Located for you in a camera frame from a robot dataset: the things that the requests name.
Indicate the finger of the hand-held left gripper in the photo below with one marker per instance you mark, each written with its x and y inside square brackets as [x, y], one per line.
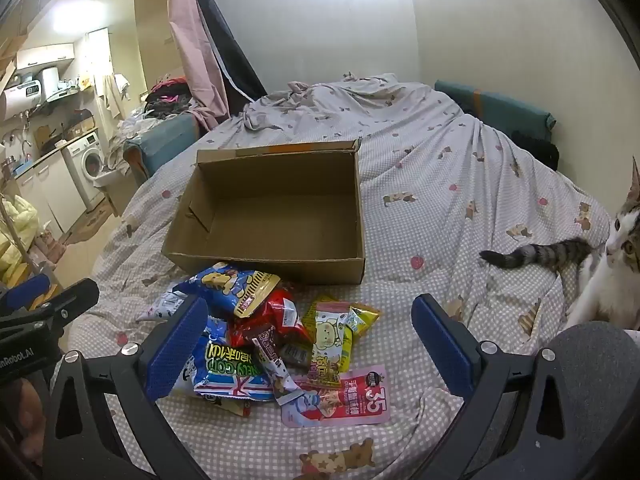
[25, 292]
[70, 300]

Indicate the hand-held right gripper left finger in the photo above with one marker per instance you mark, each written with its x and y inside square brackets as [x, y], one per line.
[172, 350]

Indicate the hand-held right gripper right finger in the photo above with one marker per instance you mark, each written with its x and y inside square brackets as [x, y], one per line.
[445, 345]

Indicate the blue flag print snack bag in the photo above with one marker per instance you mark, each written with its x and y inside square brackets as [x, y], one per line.
[230, 365]

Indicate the blue yellow chip bag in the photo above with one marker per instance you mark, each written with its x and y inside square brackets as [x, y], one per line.
[230, 285]

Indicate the red snack bag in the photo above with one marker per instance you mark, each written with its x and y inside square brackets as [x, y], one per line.
[272, 317]

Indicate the brown cardboard box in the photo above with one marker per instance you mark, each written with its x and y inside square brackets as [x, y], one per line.
[280, 220]

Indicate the person's left hand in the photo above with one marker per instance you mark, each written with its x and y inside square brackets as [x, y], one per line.
[25, 410]

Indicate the small white snack packet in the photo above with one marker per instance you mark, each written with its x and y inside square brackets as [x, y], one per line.
[160, 307]

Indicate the pale yellow quilt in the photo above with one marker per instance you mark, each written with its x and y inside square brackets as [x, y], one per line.
[17, 240]

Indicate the patterned floor rug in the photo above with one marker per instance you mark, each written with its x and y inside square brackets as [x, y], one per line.
[87, 222]

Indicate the orange white snack packet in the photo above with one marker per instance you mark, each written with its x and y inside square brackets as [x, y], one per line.
[234, 406]

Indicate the white floor cabinet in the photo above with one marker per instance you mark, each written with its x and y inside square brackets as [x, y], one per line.
[47, 195]

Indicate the brown chocolate stick packet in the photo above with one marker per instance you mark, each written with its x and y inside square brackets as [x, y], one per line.
[272, 360]

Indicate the pink red snack pouch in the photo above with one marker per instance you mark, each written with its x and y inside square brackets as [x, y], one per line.
[345, 400]

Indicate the pale yellow cartoon snack packet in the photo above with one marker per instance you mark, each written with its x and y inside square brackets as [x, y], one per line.
[327, 345]

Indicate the white basin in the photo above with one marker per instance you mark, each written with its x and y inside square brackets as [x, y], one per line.
[114, 178]

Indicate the white washing machine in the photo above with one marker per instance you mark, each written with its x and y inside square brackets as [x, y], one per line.
[87, 167]

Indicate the tabby white cat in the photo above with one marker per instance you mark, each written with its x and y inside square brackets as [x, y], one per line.
[607, 280]

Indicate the teal bed footboard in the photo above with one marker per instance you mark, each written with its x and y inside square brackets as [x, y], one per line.
[160, 142]

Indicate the white water heater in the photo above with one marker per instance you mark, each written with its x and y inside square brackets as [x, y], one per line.
[20, 100]

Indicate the hanging white towel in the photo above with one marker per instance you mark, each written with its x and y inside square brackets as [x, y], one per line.
[114, 92]

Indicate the black cloth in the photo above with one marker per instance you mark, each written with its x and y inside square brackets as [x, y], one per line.
[537, 147]

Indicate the pile of clothes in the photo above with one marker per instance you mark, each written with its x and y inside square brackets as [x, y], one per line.
[167, 95]

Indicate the teal headboard cushion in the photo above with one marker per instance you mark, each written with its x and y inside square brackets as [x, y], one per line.
[500, 102]

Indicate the pink curtain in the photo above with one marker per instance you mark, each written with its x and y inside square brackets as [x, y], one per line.
[192, 50]

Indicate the dark curtain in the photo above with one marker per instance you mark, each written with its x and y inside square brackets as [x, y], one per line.
[225, 40]

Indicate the white wall cabinet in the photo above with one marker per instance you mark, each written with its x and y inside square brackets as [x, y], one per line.
[45, 57]

